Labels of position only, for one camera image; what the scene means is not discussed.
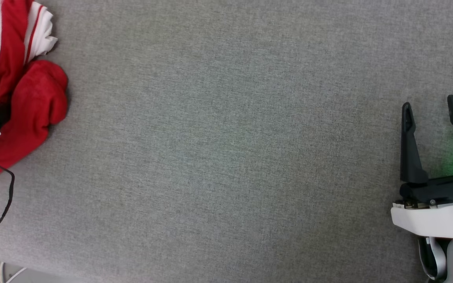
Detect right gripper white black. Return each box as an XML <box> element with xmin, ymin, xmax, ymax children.
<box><xmin>391</xmin><ymin>95</ymin><xmax>453</xmax><ymax>239</ymax></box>

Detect red garment with white stripes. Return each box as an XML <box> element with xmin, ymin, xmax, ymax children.
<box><xmin>0</xmin><ymin>0</ymin><xmax>69</xmax><ymax>182</ymax></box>

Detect grey fabric sofa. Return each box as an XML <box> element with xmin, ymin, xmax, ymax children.
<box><xmin>0</xmin><ymin>0</ymin><xmax>453</xmax><ymax>283</ymax></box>

